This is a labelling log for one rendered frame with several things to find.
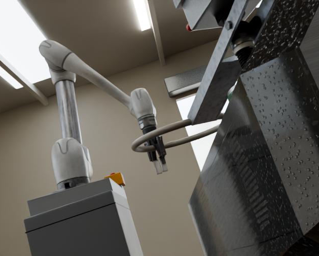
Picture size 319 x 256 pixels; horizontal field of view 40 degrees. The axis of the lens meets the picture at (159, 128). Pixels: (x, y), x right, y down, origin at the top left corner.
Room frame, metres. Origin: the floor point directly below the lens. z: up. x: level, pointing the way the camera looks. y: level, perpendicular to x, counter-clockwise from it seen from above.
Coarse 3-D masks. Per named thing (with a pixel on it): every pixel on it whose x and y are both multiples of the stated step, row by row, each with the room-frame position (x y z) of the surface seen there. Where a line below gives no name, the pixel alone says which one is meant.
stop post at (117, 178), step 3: (114, 174) 2.89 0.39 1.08; (117, 174) 2.90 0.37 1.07; (120, 174) 2.90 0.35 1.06; (105, 177) 2.89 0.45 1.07; (108, 177) 2.89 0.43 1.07; (111, 177) 2.89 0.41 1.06; (114, 177) 2.89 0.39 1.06; (117, 177) 2.89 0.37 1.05; (120, 177) 2.90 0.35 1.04; (114, 180) 2.89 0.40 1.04; (117, 180) 2.89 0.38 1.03; (120, 180) 2.90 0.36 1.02; (123, 180) 2.93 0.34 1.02; (117, 183) 2.89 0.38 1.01; (120, 183) 2.90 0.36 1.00; (123, 183) 2.92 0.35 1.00
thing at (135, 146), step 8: (184, 120) 1.72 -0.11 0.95; (160, 128) 1.74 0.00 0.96; (168, 128) 1.72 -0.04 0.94; (176, 128) 1.72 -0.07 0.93; (216, 128) 2.09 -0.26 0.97; (144, 136) 1.78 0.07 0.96; (152, 136) 1.76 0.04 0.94; (192, 136) 2.17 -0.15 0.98; (200, 136) 2.16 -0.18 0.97; (136, 144) 1.84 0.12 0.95; (168, 144) 2.16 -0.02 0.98; (176, 144) 2.18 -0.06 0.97
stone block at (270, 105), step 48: (288, 0) 0.61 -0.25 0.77; (288, 48) 0.57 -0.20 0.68; (240, 96) 0.66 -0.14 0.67; (288, 96) 0.59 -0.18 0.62; (240, 144) 0.76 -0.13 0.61; (288, 144) 0.61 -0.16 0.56; (240, 192) 0.87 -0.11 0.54; (288, 192) 0.63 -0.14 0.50; (240, 240) 1.01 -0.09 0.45; (288, 240) 0.70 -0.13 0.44
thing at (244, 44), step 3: (246, 42) 1.33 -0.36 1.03; (249, 42) 1.34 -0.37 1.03; (252, 42) 1.35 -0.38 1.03; (240, 45) 1.34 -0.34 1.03; (243, 45) 1.33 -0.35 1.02; (246, 45) 1.33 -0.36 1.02; (249, 45) 1.33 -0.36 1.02; (252, 45) 1.34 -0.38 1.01; (234, 48) 1.35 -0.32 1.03; (237, 48) 1.34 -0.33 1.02; (240, 48) 1.34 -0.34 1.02; (246, 48) 1.35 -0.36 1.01; (234, 51) 1.36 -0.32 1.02; (237, 51) 1.35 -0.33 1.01
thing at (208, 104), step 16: (240, 0) 1.20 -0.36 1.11; (272, 0) 1.24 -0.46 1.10; (240, 16) 1.24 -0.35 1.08; (224, 32) 1.33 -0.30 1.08; (256, 32) 1.36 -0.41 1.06; (224, 48) 1.36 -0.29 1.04; (208, 64) 1.47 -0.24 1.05; (224, 64) 1.43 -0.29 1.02; (208, 80) 1.51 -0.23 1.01; (224, 80) 1.53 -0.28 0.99; (208, 96) 1.58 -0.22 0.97; (224, 96) 1.63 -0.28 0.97; (192, 112) 1.69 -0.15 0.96; (208, 112) 1.69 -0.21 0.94
